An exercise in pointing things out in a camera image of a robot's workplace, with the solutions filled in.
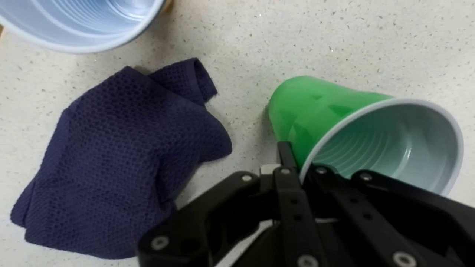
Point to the navy blue cloth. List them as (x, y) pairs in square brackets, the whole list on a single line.
[(129, 157)]

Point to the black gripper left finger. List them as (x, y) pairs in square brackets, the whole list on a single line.
[(224, 217)]

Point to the green plastic cup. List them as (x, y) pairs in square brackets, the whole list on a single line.
[(317, 113)]

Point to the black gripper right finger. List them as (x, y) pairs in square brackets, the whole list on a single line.
[(396, 222)]

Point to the blue plastic cup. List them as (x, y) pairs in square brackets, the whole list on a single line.
[(80, 24)]

